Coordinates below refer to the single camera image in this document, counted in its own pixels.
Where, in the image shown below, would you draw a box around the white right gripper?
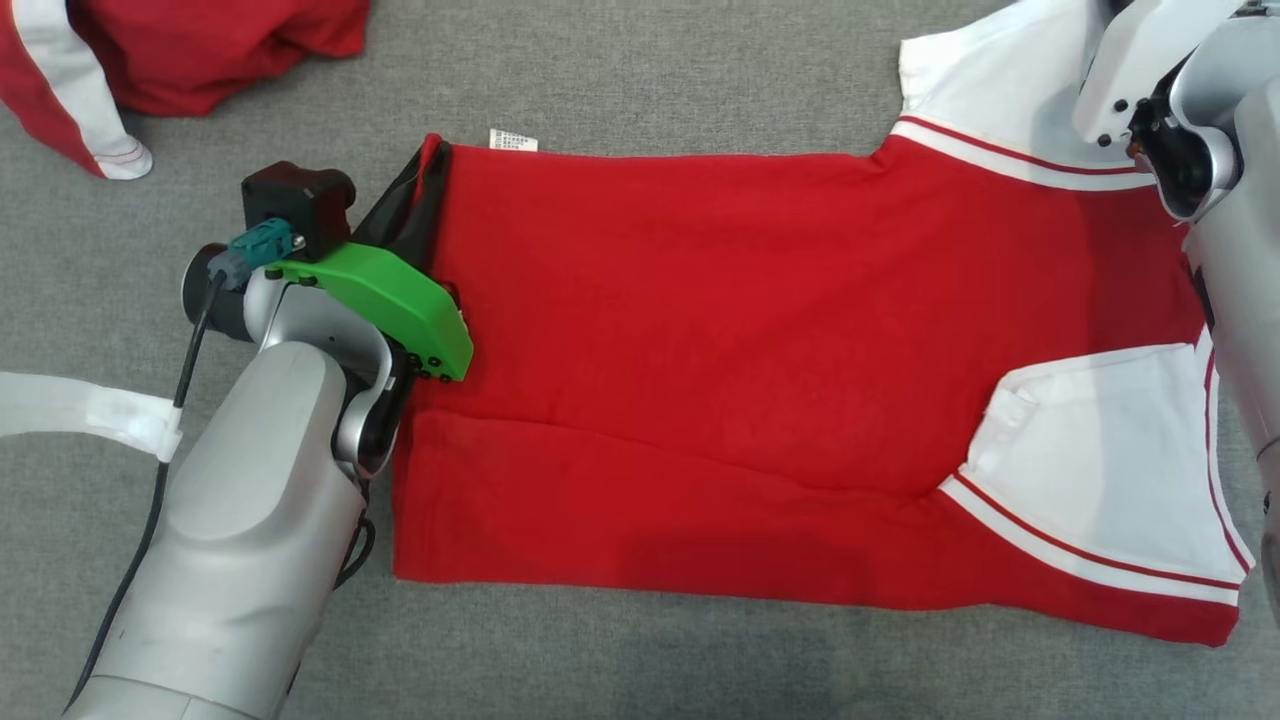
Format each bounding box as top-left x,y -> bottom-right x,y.
1073,0 -> 1248,153

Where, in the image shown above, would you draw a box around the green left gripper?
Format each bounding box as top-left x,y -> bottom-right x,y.
266,138 -> 476,385

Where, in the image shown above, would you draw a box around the red shorts with white stripe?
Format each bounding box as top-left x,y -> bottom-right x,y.
0,0 -> 373,182

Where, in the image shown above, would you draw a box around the red shirt with white sleeves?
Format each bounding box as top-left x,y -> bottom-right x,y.
388,0 -> 1259,649

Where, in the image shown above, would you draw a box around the black cable with teal connector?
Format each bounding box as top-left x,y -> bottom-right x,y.
62,222 -> 307,715

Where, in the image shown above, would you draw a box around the white cable strap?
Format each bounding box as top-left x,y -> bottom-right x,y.
0,370 -> 185,464

